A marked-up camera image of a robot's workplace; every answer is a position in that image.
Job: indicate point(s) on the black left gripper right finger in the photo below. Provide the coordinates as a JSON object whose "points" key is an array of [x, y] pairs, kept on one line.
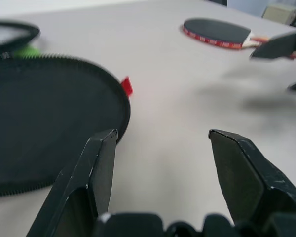
{"points": [[251, 177]]}

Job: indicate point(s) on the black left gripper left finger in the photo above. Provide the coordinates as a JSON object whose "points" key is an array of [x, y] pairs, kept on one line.
{"points": [[76, 177]]}

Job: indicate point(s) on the black and red paddle case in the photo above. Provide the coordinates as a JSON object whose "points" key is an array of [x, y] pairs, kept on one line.
{"points": [[51, 118]]}

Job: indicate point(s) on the black rubber table tennis paddle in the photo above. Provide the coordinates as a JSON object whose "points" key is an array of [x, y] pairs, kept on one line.
{"points": [[214, 30]]}

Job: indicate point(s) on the green zipper pull tag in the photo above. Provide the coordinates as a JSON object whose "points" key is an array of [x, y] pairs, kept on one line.
{"points": [[28, 51]]}

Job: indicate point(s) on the beige cabinet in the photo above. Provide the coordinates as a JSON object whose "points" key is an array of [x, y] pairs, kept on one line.
{"points": [[278, 13]]}

